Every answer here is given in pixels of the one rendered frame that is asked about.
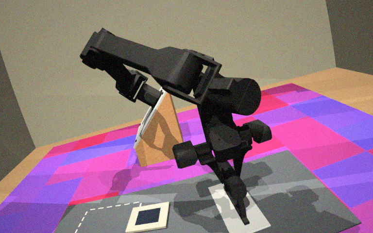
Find cream square tile with dark blue centre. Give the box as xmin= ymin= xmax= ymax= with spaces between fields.
xmin=126 ymin=202 xmax=170 ymax=233

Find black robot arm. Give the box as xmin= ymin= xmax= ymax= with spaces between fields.
xmin=80 ymin=28 xmax=261 ymax=163

